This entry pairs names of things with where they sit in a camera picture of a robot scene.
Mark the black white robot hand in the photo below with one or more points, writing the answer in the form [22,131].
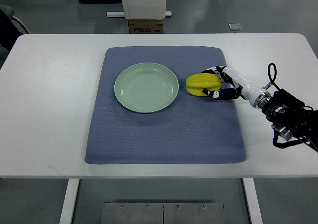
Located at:
[240,87]

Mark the yellow starfruit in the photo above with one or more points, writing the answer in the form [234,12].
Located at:
[196,83]

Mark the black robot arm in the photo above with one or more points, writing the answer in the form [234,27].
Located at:
[293,122]

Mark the metal floor plate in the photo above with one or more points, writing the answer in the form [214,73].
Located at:
[235,27]

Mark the light green plate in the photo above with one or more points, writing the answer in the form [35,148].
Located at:
[146,87]

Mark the blue textured mat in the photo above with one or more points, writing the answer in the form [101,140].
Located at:
[191,130]

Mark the white right table leg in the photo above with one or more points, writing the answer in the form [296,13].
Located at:
[252,201]

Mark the white table leg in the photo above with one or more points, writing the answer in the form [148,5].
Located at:
[252,201]
[69,201]

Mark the cardboard box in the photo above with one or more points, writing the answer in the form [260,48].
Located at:
[146,26]

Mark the white left table leg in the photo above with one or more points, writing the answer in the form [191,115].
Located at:
[69,201]

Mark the person in dark clothes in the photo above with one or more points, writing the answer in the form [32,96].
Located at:
[8,32]

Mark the white pedestal column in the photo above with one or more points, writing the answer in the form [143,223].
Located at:
[142,10]

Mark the grey metal base plate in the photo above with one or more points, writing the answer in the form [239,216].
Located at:
[163,213]

